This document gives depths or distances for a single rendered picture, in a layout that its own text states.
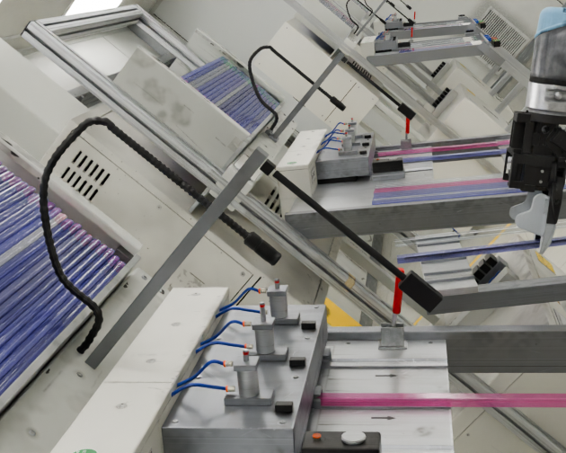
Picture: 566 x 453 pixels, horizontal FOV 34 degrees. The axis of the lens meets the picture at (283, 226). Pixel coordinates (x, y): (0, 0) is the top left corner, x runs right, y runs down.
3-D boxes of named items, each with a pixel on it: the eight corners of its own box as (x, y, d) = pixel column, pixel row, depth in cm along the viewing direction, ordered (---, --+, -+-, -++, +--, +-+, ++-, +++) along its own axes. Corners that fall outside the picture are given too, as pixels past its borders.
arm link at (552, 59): (581, 8, 128) (528, 4, 134) (569, 87, 131) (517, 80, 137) (608, 12, 134) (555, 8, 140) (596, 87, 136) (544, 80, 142)
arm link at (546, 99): (574, 84, 140) (587, 88, 132) (570, 114, 141) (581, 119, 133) (525, 80, 141) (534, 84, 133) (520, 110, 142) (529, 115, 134)
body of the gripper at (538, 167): (501, 183, 145) (512, 107, 142) (556, 189, 144) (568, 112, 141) (508, 192, 137) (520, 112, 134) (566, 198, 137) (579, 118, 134)
